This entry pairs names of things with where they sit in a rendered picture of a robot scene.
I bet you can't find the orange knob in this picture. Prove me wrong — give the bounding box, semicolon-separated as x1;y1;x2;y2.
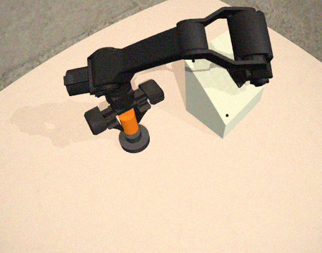
118;109;138;135

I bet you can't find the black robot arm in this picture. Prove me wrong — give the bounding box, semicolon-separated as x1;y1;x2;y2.
63;7;273;103

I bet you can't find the dark grey round pedestal with silver shaft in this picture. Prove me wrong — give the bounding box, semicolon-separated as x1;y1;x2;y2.
118;124;150;153

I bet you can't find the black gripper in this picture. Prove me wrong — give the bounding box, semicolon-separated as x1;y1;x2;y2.
84;79;165;135

